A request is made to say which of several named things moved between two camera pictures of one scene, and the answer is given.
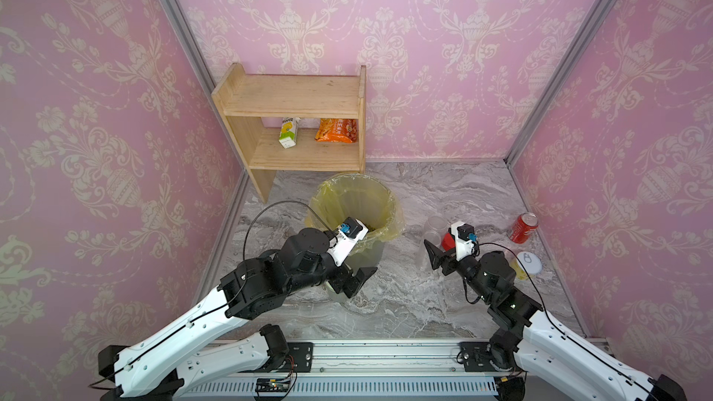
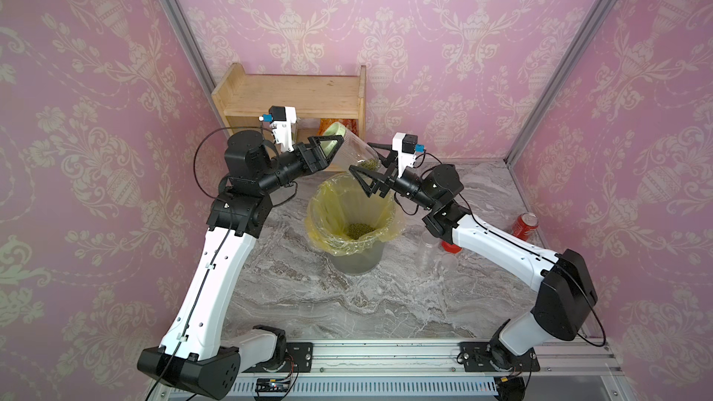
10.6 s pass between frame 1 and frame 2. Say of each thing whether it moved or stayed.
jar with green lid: moved
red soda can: stayed
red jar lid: stayed
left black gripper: moved
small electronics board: stayed
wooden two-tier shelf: stayed
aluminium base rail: stayed
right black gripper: moved
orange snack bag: stayed
